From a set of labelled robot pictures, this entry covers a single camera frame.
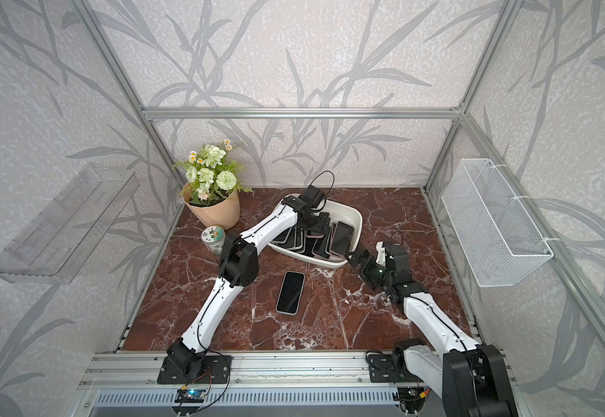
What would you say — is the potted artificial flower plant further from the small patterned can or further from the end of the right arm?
the end of the right arm

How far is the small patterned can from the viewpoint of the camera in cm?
96

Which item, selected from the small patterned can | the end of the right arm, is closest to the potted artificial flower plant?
the small patterned can
